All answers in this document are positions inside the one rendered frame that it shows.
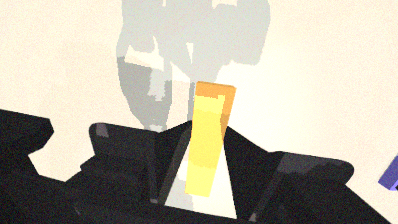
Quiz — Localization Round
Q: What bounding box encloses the yellow bar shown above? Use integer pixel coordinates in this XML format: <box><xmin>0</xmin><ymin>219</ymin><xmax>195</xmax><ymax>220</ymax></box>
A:
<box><xmin>185</xmin><ymin>81</ymin><xmax>237</xmax><ymax>197</ymax></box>

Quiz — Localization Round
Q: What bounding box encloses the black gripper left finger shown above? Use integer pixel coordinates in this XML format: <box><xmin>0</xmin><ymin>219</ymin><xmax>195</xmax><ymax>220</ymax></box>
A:
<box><xmin>88</xmin><ymin>120</ymin><xmax>193</xmax><ymax>205</ymax></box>

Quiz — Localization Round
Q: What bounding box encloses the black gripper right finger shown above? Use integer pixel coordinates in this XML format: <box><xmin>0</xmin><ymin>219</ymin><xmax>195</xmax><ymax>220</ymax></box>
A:
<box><xmin>223</xmin><ymin>126</ymin><xmax>355</xmax><ymax>222</ymax></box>

